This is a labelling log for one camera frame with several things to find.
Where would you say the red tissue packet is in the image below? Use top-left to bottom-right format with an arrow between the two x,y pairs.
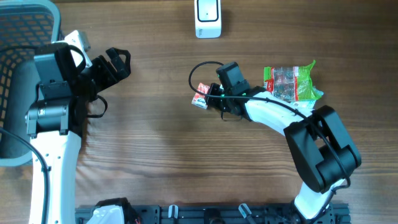
192,83 -> 210,110

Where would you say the green snack bag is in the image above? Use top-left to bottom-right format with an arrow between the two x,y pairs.
263,60 -> 323,102

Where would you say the teal white tissue pack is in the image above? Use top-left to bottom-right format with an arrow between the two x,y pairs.
290,100 -> 317,110

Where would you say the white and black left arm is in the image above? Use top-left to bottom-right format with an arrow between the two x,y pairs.
25,42 -> 131,223

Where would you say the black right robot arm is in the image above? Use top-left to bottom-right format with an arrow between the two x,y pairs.
205,62 -> 361,223

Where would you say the white barcode scanner box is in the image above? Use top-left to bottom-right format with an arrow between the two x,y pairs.
194,0 -> 222,39

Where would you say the grey plastic mesh basket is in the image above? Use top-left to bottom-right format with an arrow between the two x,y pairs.
0,0 -> 65,167

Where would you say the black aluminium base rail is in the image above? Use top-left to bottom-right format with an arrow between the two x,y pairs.
74,202 -> 352,224

